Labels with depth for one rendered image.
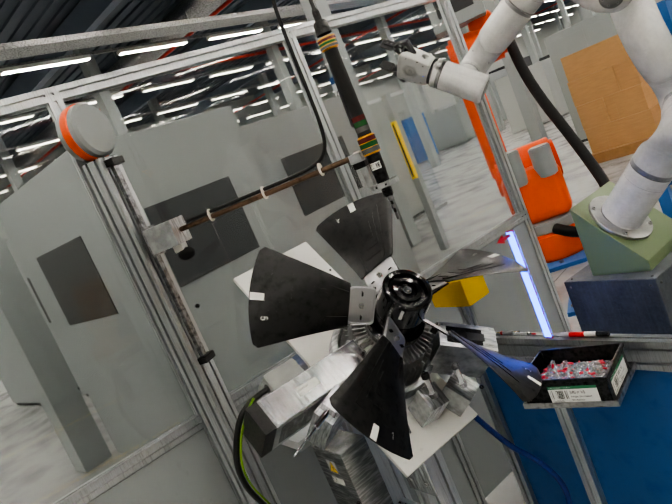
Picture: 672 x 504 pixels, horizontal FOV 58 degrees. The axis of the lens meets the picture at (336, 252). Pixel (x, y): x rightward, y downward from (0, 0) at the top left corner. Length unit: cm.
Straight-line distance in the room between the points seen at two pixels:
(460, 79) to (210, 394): 114
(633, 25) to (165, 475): 174
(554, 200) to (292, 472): 379
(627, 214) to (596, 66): 760
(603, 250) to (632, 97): 751
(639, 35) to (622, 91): 770
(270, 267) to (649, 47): 105
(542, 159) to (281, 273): 409
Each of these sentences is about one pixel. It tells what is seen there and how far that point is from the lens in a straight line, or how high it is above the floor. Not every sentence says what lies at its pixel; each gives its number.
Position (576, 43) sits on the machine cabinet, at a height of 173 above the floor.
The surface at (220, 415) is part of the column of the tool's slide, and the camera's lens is 181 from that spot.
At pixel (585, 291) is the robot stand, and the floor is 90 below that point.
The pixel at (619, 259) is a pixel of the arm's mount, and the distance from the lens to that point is 193.
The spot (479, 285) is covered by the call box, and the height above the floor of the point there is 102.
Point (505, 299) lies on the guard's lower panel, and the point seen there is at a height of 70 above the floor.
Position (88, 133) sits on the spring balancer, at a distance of 175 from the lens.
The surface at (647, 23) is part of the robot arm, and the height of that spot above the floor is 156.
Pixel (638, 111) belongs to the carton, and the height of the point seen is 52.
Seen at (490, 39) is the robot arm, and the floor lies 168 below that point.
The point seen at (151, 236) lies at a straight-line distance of 170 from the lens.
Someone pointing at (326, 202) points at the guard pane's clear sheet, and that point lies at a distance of 220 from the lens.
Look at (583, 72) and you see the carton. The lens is 952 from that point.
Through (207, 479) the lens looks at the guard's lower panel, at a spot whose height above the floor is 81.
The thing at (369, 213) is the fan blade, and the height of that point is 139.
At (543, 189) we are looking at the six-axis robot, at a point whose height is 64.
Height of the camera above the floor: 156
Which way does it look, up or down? 8 degrees down
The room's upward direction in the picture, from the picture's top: 23 degrees counter-clockwise
